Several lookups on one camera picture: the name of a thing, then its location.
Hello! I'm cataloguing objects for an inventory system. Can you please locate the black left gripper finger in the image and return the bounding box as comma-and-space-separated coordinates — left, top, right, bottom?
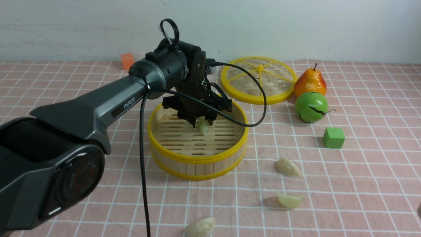
187, 117, 198, 128
205, 116, 214, 126

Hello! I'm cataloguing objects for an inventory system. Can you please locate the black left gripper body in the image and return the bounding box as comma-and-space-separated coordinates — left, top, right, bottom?
162, 77, 233, 121

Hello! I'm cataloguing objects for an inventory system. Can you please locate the pale green dumpling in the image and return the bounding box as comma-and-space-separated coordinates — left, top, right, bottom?
276, 192, 304, 210
199, 118, 210, 136

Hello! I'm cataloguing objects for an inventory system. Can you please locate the white dumpling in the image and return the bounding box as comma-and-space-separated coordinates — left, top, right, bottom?
184, 217, 215, 237
275, 158, 303, 178

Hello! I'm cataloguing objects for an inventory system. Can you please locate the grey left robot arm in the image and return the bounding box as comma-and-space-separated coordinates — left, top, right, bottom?
0, 39, 233, 237

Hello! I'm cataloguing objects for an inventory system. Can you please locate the yellow-rimmed bamboo steamer tray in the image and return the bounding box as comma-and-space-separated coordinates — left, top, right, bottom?
147, 104, 249, 181

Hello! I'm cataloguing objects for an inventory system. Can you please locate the yellow-rimmed woven steamer lid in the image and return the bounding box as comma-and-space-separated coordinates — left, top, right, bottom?
221, 56, 298, 105

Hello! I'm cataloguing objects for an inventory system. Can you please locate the orange foam cube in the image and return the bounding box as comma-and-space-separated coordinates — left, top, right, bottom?
120, 53, 135, 71

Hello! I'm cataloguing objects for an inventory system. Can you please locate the green toy apple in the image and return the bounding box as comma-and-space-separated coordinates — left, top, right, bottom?
295, 92, 336, 123

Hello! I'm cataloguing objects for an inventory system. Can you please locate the orange yellow toy pear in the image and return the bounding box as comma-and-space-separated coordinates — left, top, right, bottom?
294, 63, 327, 97

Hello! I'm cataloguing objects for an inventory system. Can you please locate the green foam cube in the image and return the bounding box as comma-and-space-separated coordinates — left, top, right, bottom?
323, 127, 345, 149

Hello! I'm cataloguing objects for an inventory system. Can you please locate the pink checkered tablecloth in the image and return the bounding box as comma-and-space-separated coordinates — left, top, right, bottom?
0, 60, 421, 237

